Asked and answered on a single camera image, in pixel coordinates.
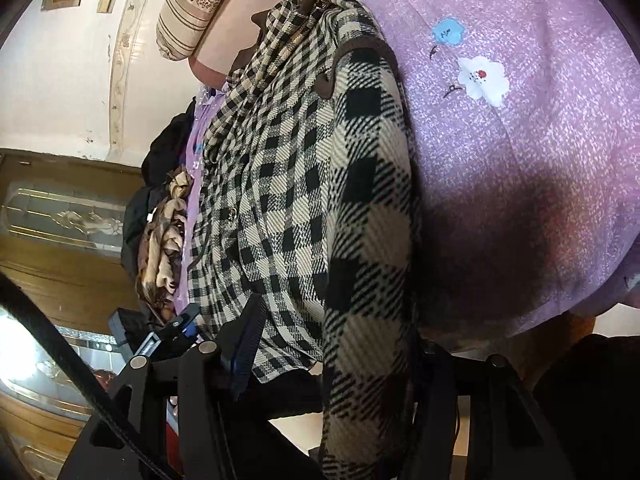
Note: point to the striped beige pillow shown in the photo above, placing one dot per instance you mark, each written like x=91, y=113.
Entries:
x=195, y=5

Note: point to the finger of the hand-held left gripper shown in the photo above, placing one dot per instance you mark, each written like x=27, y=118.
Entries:
x=181, y=322

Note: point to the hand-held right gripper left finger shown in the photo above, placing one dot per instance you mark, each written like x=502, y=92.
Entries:
x=245, y=355

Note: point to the black clothes pile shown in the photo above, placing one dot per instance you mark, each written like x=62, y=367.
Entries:
x=167, y=150

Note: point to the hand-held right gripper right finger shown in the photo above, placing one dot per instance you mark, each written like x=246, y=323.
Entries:
x=500, y=410

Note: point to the purple floral bedsheet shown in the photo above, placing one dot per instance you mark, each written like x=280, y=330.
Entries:
x=500, y=160

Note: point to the pink padded headboard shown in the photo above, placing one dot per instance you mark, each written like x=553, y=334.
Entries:
x=225, y=45

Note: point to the wooden door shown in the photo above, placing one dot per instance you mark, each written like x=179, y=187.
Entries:
x=60, y=270

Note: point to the wooden bed frame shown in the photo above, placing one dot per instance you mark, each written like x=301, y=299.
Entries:
x=580, y=326

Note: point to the black and beige checked coat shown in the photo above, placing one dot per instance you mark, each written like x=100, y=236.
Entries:
x=300, y=185

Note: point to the brown golden satin cloth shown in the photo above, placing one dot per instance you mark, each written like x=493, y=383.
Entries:
x=160, y=250

